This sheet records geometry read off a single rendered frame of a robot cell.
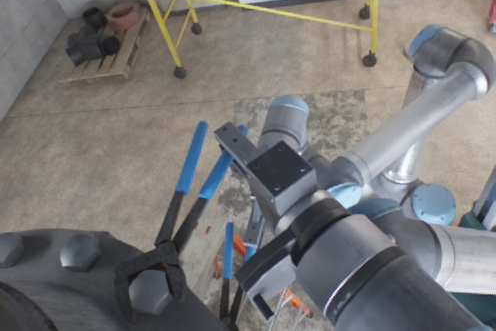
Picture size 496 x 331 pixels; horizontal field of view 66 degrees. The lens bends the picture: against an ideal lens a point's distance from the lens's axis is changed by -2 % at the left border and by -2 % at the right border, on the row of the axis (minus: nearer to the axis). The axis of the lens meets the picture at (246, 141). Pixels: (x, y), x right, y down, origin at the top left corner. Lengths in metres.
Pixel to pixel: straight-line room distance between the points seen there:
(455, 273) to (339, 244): 0.24
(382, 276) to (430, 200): 1.21
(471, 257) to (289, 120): 0.44
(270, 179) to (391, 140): 0.62
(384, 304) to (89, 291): 0.29
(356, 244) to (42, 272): 0.34
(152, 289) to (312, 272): 0.16
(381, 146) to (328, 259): 0.61
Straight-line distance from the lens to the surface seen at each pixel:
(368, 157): 0.91
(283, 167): 0.36
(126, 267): 0.44
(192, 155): 0.48
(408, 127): 0.98
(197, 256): 1.45
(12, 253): 0.53
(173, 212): 0.44
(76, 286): 0.47
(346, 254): 0.34
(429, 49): 1.23
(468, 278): 0.57
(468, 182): 3.00
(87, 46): 4.52
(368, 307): 0.33
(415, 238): 0.51
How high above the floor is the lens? 2.43
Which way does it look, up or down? 49 degrees down
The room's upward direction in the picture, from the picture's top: 18 degrees counter-clockwise
